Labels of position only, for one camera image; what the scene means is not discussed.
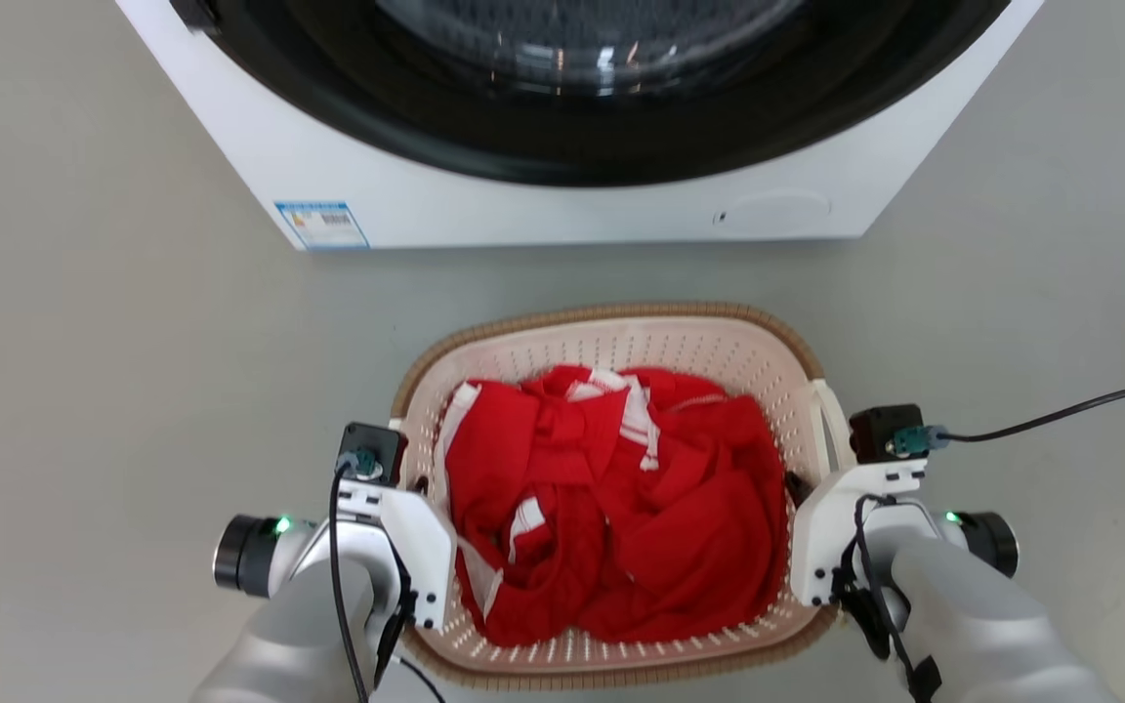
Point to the beige perforated laundry basket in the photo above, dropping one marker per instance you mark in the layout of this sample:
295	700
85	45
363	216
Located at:
621	342

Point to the black round washer door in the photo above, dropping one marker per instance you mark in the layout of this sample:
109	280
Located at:
582	137

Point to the blue energy label sticker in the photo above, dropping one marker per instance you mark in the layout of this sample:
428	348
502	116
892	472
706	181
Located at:
322	225

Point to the left black wrist camera box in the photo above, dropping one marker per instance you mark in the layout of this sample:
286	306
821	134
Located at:
373	451

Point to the right black wrist camera box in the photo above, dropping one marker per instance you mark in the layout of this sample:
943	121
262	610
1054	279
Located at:
887	432

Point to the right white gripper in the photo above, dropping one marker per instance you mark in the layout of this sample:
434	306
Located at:
821	537

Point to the white front-load washing machine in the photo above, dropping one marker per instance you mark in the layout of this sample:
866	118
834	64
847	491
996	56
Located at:
543	210

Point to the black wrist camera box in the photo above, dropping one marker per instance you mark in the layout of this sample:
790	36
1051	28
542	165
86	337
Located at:
373	451
887	432

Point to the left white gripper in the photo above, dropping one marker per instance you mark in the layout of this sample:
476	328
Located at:
421	547

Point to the red and white garment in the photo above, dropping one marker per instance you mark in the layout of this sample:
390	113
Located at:
641	508

